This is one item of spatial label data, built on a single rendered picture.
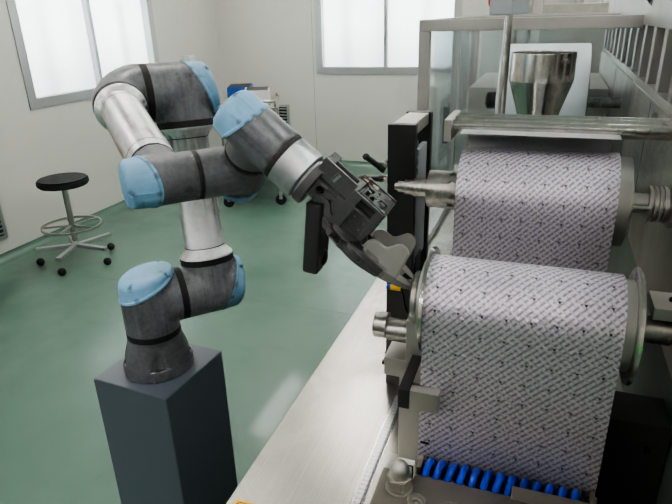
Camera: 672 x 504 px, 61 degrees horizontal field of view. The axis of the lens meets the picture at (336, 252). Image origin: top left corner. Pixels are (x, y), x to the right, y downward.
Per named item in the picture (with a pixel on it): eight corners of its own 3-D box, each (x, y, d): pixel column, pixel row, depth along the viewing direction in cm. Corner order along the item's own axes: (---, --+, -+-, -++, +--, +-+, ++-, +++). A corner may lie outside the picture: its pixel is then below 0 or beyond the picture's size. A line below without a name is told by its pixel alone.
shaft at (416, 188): (397, 192, 104) (397, 175, 103) (430, 194, 102) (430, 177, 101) (392, 197, 101) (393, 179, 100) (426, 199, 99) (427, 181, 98)
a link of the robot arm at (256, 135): (240, 110, 87) (252, 74, 80) (294, 159, 87) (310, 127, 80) (204, 138, 83) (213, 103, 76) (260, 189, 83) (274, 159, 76)
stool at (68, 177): (80, 244, 454) (64, 166, 430) (135, 251, 437) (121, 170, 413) (24, 271, 406) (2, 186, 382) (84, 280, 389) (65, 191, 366)
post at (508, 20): (496, 117, 121) (505, 14, 114) (504, 117, 121) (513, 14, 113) (496, 118, 120) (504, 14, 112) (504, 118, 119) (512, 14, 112)
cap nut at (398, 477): (389, 474, 79) (389, 448, 78) (415, 480, 78) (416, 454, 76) (382, 493, 76) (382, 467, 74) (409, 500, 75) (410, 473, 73)
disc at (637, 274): (614, 347, 81) (632, 249, 75) (618, 347, 81) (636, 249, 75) (625, 409, 68) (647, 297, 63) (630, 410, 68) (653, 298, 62)
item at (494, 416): (418, 457, 83) (422, 348, 76) (593, 496, 76) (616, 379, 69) (417, 460, 83) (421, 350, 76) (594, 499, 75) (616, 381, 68)
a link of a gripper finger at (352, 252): (379, 274, 77) (332, 229, 78) (372, 281, 78) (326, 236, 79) (389, 262, 82) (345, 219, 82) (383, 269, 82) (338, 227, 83)
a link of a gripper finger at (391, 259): (429, 275, 76) (379, 227, 77) (401, 302, 79) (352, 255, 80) (435, 266, 79) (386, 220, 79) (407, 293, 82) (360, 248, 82)
